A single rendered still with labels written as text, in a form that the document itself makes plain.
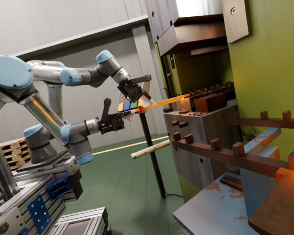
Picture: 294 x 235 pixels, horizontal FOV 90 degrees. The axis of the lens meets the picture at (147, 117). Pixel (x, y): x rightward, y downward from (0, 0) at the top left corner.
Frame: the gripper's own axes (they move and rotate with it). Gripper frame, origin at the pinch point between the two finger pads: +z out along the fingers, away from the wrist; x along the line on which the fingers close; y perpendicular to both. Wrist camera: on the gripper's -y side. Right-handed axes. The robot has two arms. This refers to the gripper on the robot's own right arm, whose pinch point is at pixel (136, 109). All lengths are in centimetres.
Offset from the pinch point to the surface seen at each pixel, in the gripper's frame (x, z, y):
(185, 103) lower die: 3.9, 27.6, 3.8
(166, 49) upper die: -3.3, 27.3, -28.0
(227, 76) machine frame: -8, 76, -5
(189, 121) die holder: 12.2, 21.7, 11.8
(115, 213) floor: -68, -29, 101
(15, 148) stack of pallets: -299, -190, 36
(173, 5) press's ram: 11, 27, -42
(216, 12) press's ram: 13, 50, -37
